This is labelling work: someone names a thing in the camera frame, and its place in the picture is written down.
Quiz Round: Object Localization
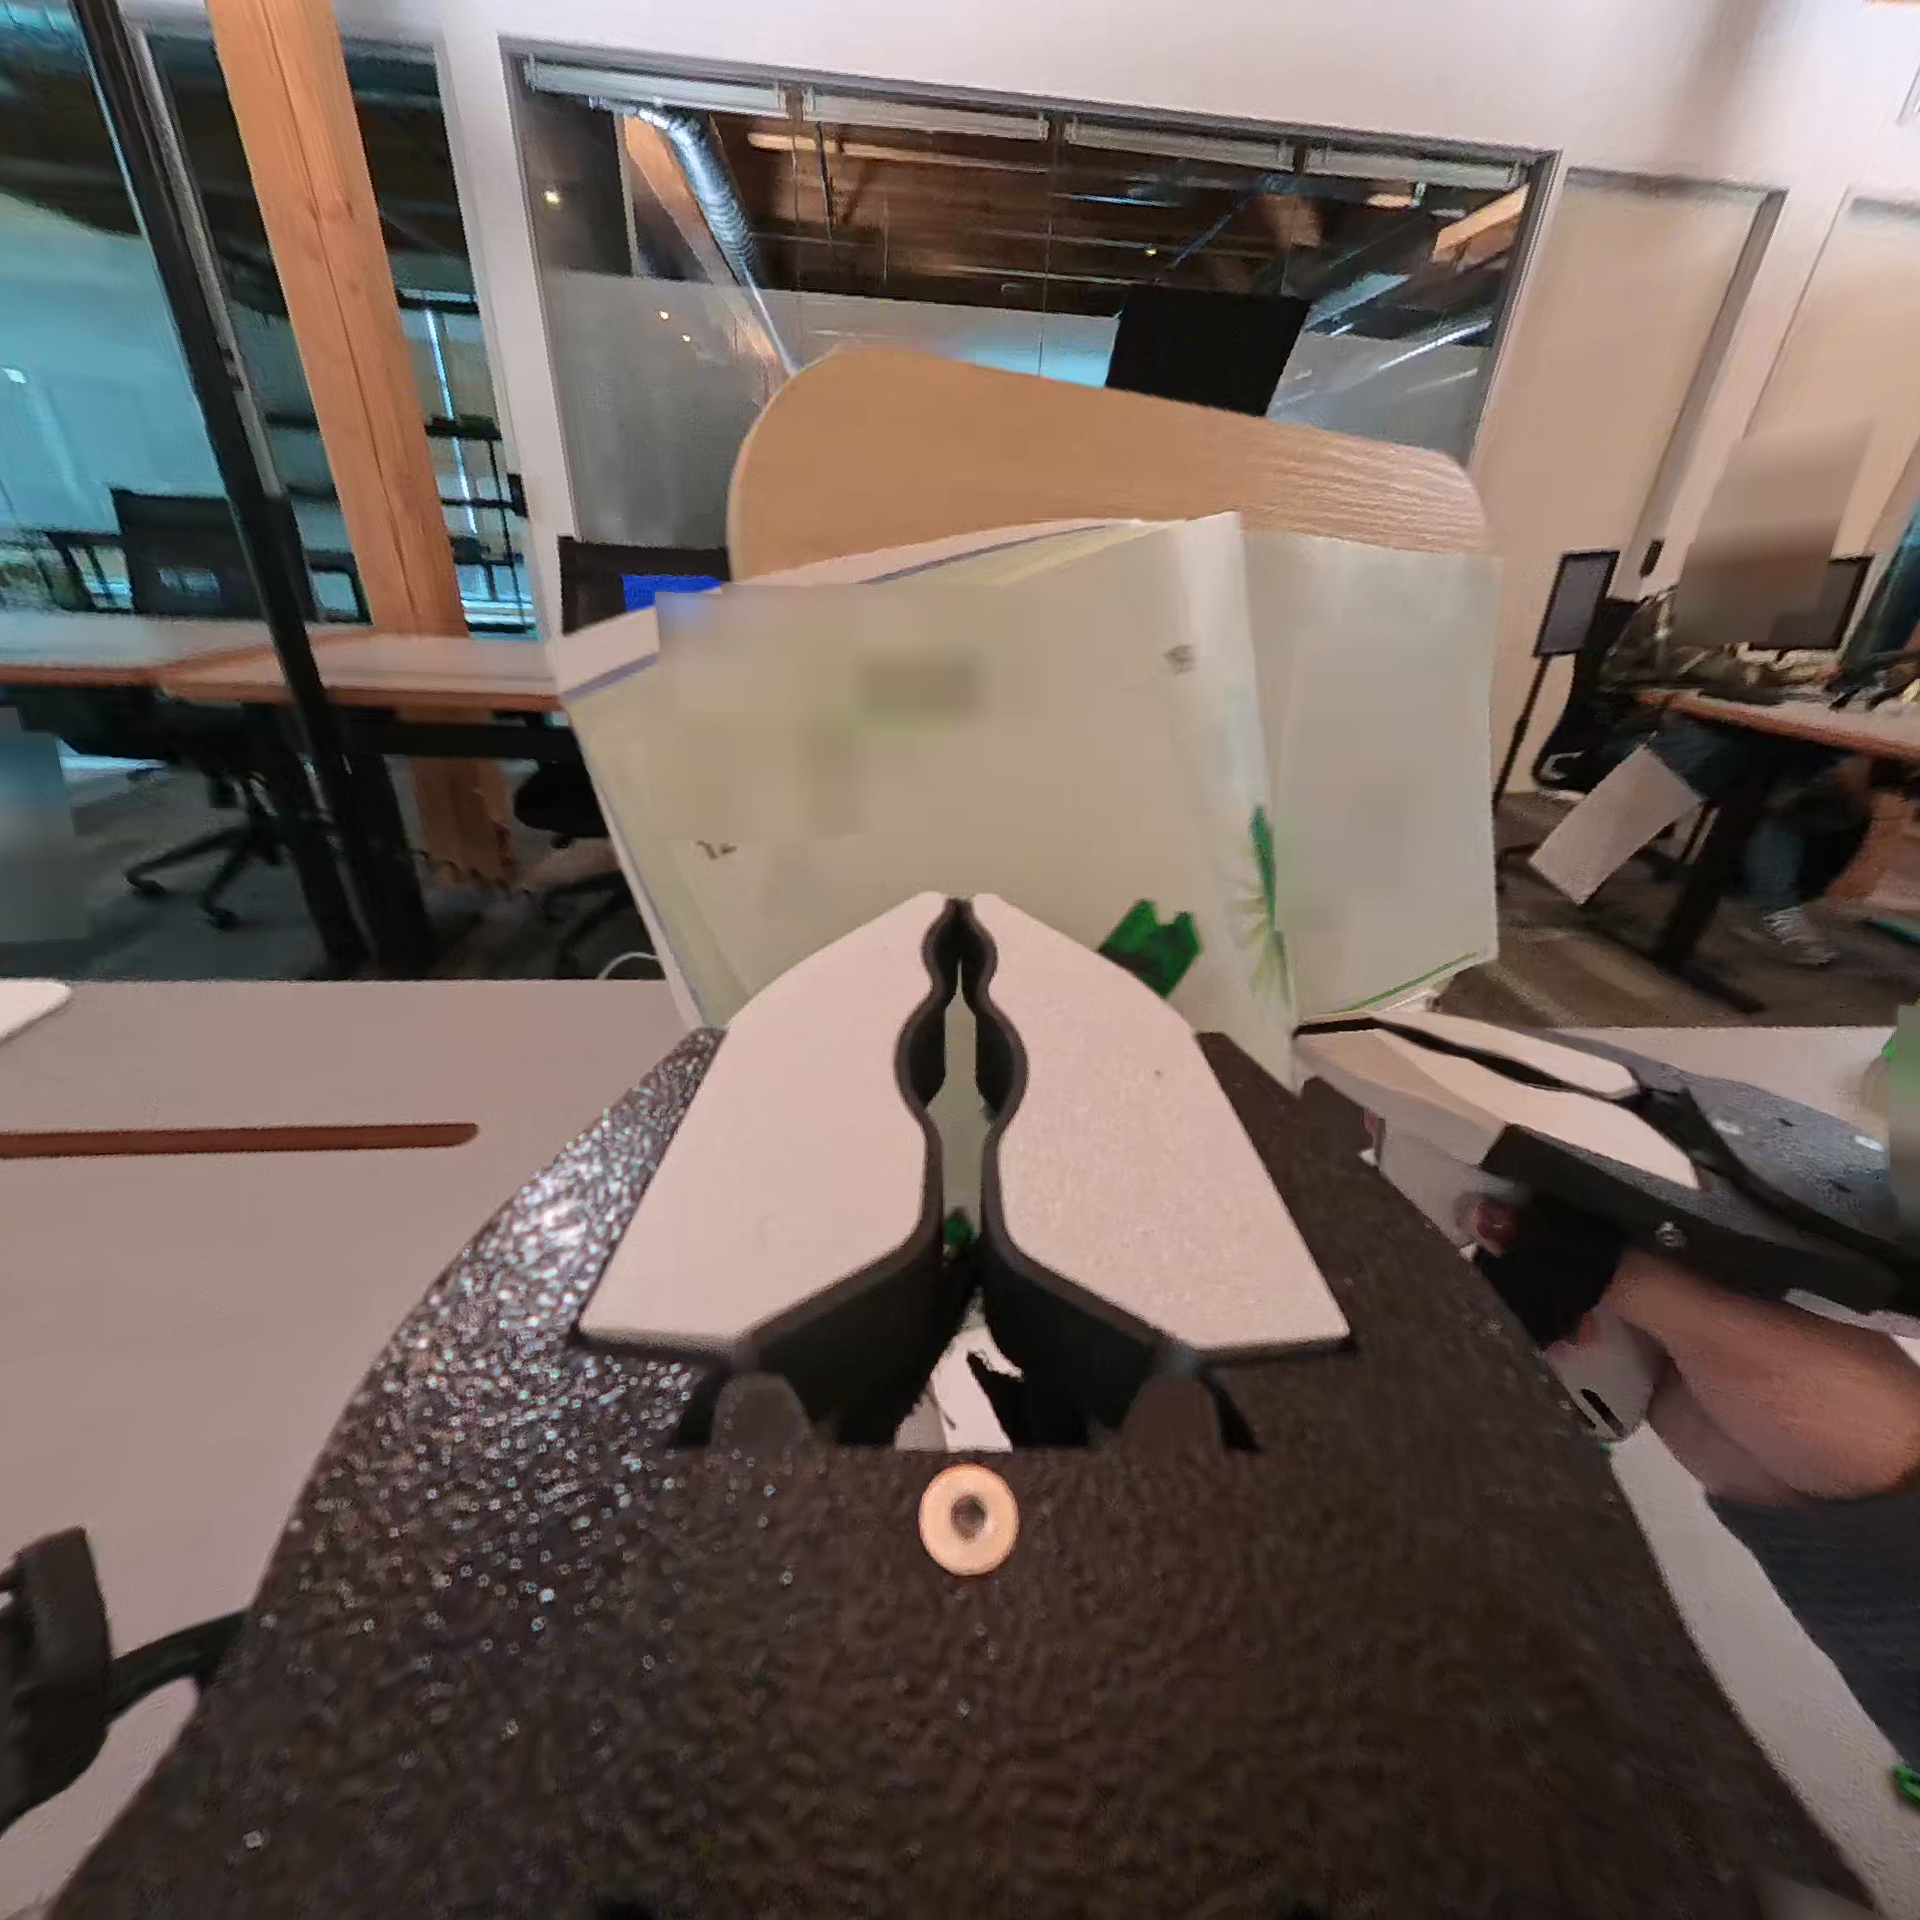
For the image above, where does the white leaning panel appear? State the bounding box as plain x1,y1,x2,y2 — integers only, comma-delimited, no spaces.
1525,742,1715,907

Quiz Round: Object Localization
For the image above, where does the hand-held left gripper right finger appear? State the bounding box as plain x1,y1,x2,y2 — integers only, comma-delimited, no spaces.
966,891,1355,1445

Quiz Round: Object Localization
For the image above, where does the black wall screen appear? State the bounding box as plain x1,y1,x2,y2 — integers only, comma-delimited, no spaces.
1108,287,1313,419

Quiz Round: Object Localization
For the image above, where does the black floor lamp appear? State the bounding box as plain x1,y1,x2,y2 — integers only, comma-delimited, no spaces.
72,0,377,978

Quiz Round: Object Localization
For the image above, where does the person's right hand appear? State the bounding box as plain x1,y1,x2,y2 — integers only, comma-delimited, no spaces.
1612,1247,1920,1505

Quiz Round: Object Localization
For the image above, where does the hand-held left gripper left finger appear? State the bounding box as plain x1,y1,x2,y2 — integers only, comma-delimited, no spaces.
576,894,966,1431

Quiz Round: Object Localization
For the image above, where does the glass office partition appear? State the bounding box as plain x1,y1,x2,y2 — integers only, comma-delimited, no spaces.
0,0,534,633

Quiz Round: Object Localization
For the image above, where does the white door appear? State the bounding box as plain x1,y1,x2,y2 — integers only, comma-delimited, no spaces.
1754,195,1920,573
1479,168,1790,781

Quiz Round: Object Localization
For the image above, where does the toy instruction booklet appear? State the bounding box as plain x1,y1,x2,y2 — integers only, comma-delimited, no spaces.
557,509,1501,1053

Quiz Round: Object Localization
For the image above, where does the black office chair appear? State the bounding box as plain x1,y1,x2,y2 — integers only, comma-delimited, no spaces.
112,487,324,933

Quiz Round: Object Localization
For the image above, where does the black computer monitor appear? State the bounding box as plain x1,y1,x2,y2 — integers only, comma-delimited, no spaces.
557,535,737,633

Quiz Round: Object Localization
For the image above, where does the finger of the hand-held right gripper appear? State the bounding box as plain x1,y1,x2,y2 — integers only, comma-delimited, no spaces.
1294,1035,1707,1194
1318,1012,1643,1100

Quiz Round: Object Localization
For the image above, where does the black framed floor sign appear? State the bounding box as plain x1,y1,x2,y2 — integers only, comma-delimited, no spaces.
1497,549,1625,806

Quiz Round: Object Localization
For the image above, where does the interior glass window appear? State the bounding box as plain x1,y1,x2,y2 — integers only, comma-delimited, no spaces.
503,36,1563,497

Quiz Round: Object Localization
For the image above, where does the black cable plug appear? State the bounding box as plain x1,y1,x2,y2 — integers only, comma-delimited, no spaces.
0,1526,255,1823

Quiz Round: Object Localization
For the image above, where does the wooden pillar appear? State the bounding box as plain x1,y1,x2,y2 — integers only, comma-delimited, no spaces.
207,0,515,894

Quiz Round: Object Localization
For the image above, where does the wooden office desk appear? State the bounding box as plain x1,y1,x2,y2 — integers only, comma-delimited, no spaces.
1635,682,1920,1010
0,612,570,962

